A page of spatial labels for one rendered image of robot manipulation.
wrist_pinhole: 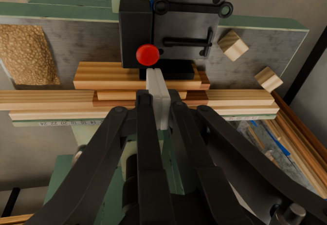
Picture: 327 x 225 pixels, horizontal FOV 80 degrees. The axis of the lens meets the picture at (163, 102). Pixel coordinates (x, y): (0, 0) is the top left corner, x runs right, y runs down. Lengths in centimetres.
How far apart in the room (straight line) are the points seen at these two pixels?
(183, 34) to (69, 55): 23
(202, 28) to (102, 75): 20
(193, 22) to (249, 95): 29
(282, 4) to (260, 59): 114
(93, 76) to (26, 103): 16
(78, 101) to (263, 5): 133
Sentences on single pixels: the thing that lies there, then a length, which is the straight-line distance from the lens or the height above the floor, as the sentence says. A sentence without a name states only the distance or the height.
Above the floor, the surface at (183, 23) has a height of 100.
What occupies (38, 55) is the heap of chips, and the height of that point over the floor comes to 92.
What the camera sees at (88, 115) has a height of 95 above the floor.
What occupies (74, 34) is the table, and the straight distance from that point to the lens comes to 40.
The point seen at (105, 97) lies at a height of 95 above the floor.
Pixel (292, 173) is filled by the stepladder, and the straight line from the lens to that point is 119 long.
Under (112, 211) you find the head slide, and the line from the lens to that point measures 41.
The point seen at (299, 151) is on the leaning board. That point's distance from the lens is 175.
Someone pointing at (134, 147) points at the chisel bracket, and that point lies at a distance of 32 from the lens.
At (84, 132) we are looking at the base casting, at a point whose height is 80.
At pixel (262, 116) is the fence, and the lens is 55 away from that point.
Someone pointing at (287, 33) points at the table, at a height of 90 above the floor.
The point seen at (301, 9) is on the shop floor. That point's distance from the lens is 171.
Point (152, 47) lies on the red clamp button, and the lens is 26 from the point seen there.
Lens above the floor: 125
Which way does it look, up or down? 45 degrees down
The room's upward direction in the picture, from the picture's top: 170 degrees clockwise
